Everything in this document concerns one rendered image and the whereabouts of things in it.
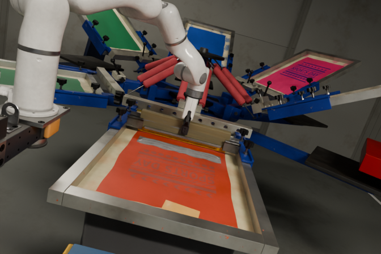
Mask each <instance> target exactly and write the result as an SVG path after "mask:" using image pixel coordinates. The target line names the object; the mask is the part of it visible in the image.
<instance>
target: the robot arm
mask: <svg viewBox="0 0 381 254"><path fill-rule="evenodd" d="M10 3H11V5H12V7H13V9H14V10H15V11H16V12H17V13H18V14H19V15H21V16H22V17H24V18H23V22H22V25H21V28H20V32H19V38H18V50H17V56H16V67H15V78H14V88H13V89H12V88H9V87H5V86H1V87H0V95H1V96H6V97H7V98H8V100H7V101H6V102H5V103H8V102H10V103H14V104H16V105H17V106H18V108H19V111H20V113H19V115H20V116H25V117H50V116H54V115H56V114H57V113H58V110H59V107H58V106H57V105H56V104H54V103H53V101H54V93H55V89H56V81H57V73H58V65H59V60H60V51H61V44H62V38H63V35H64V31H65V28H66V25H67V21H68V19H69V13H70V12H74V13H76V14H80V15H91V14H95V13H97V12H102V11H107V10H111V9H116V10H117V11H118V12H119V13H120V14H121V15H123V16H127V17H129V18H132V19H135V20H138V21H141V22H145V23H148V24H152V25H155V26H157V27H158V28H159V30H160V33H161V35H162V38H163V40H164V43H165V45H166V48H167V49H168V50H169V51H170V52H171V53H172V54H173V55H174V56H176V57H177V58H178V59H180V60H181V61H182V62H179V63H177V64H176V65H175V67H174V69H173V72H174V75H175V76H176V77H177V78H179V79H180V80H182V81H185V82H188V85H187V90H186V93H185V95H186V96H187V98H186V101H185V106H184V109H183V113H182V116H181V118H184V122H183V125H182V127H181V131H180V134H183V135H187V134H188V130H189V124H190V121H192V120H193V116H194V114H195V111H196V108H197V104H198V100H199V99H202V96H203V94H204V89H205V86H206V82H207V79H208V75H209V68H208V67H206V66H205V63H204V60H203V58H202V56H201V55H200V54H199V52H198V51H197V49H196V48H195V47H194V46H193V45H192V43H191V42H190V41H189V40H188V38H187V34H186V32H185V29H184V26H183V23H182V20H181V17H180V14H179V11H178V9H177V7H176V6H175V5H173V4H171V3H168V2H163V1H161V0H10ZM185 120H186V121H185Z"/></svg>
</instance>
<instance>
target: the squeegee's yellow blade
mask: <svg viewBox="0 0 381 254"><path fill-rule="evenodd" d="M142 129H144V127H142ZM144 130H148V129H144ZM148 131H151V132H155V131H152V130H148ZM155 133H159V134H163V133H160V132H155ZM163 135H166V136H170V137H174V136H171V135H168V134H163ZM174 138H178V139H182V140H185V141H189V142H193V143H197V144H201V145H204V146H209V145H205V144H202V143H198V142H194V141H190V140H187V139H183V138H179V137H174ZM209 147H213V146H209ZM213 148H215V149H220V150H222V148H217V147H213Z"/></svg>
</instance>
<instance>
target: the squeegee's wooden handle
mask: <svg viewBox="0 0 381 254"><path fill-rule="evenodd" d="M140 118H144V121H143V125H142V127H145V126H149V127H152V128H157V129H160V130H165V131H168V132H172V133H176V134H180V131H181V127H182V125H183V122H184V119H181V118H177V117H173V116H169V115H165V114H162V113H158V112H154V111H150V110H146V109H143V110H142V111H141V115H140ZM180 135H183V134H180ZM183 136H187V137H191V138H195V139H199V140H202V141H206V142H210V143H214V144H218V145H221V148H223V145H224V142H225V140H227V141H229V140H230V137H231V132H229V131H226V130H222V129H218V128H214V127H211V126H207V125H203V124H199V123H196V122H192V121H190V124H189V130H188V134H187V135H183Z"/></svg>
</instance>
